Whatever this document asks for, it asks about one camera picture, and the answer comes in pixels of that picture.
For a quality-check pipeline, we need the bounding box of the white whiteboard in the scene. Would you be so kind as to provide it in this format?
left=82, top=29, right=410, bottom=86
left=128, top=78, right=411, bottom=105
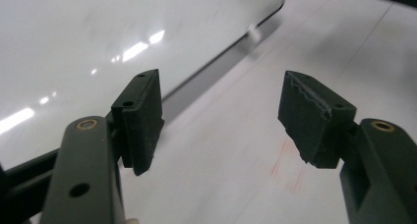
left=0, top=0, right=287, bottom=171

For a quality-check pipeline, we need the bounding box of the white table cover sheet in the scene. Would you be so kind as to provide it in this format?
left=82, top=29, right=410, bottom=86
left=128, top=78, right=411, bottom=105
left=29, top=0, right=417, bottom=224

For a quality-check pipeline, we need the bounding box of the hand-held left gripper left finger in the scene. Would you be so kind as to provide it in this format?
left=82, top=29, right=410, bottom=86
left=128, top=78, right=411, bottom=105
left=110, top=68, right=165, bottom=177

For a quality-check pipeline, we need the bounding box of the white whiteboard stand clip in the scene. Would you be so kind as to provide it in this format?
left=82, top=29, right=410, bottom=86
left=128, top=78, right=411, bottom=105
left=246, top=23, right=264, bottom=43

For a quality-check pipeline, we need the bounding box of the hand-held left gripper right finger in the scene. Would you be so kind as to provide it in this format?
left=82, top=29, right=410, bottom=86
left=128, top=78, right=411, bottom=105
left=276, top=70, right=358, bottom=170

